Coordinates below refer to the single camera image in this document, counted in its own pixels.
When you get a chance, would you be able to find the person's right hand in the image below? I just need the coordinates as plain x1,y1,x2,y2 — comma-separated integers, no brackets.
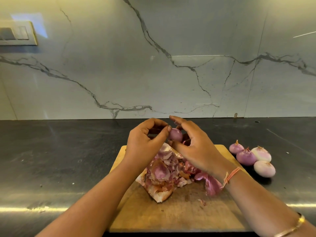
169,115,233,178

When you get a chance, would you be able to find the small red onion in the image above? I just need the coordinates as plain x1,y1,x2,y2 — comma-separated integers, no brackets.
229,140,245,155

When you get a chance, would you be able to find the person's left forearm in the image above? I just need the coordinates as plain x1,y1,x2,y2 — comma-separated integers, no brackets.
37,163,141,237

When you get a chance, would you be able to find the person's right forearm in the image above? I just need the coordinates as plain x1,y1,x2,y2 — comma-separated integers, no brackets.
222,170,316,237

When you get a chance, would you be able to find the wooden cutting board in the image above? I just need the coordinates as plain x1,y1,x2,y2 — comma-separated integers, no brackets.
109,144,252,233

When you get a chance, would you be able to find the person's left hand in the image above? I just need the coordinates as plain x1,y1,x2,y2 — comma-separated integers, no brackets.
123,118,171,168

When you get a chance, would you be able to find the orange thread bracelet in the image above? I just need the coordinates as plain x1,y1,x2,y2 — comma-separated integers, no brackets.
220,167,243,190

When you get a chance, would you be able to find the pile of onion peels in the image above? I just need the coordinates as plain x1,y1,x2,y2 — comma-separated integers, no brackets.
136,142,224,203

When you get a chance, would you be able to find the red onion with pale patch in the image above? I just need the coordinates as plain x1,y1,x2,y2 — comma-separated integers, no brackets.
169,128,184,142

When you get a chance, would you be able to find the brownish red onion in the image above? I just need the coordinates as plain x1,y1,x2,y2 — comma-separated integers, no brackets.
251,146,272,162

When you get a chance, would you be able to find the white wall switch plate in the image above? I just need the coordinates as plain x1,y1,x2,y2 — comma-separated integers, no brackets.
0,20,38,46

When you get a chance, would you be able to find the gold bangle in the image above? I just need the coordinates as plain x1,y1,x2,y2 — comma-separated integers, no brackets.
274,213,306,237

